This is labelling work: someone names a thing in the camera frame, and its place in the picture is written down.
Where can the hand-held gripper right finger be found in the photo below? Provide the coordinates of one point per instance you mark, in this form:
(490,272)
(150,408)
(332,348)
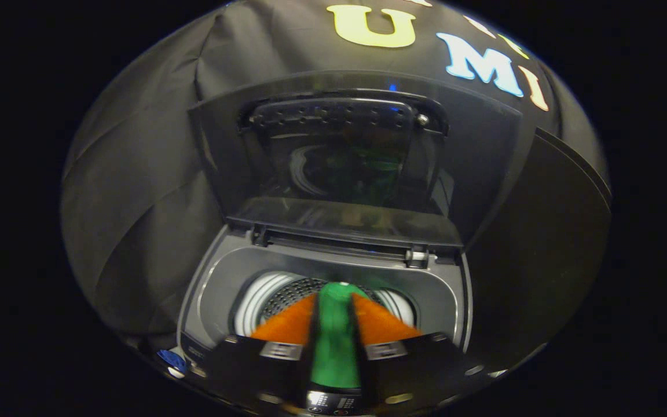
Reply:
(391,362)

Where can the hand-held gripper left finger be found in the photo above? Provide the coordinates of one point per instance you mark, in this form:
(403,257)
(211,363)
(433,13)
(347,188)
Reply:
(287,359)

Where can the green polo shirt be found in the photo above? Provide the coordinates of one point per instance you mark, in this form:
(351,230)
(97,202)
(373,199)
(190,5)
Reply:
(336,347)

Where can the grey washing machine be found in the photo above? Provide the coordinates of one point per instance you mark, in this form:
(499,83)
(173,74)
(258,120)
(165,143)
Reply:
(223,272)

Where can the dark washing machine lid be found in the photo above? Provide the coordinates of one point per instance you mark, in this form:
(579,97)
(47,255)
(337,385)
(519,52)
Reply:
(223,145)

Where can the beige cabinet with black top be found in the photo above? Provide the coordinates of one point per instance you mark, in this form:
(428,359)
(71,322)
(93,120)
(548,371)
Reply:
(542,231)

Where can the black backdrop cloth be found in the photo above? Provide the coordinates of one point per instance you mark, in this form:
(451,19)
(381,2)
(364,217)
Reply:
(136,174)

